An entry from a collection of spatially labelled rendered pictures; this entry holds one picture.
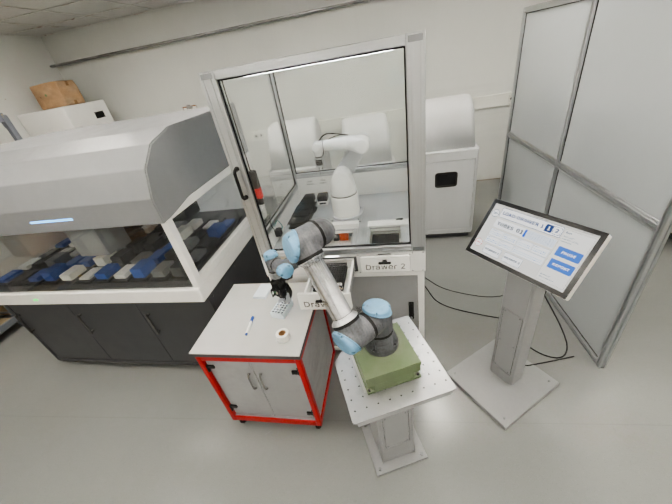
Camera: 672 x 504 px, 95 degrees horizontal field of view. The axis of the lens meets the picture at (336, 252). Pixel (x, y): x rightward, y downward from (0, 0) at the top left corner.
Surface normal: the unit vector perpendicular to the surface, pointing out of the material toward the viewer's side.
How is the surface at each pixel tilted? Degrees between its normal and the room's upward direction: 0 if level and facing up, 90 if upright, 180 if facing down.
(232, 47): 90
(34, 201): 69
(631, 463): 0
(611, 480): 0
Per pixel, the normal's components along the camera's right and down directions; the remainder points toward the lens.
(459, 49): -0.10, 0.55
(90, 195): -0.19, 0.22
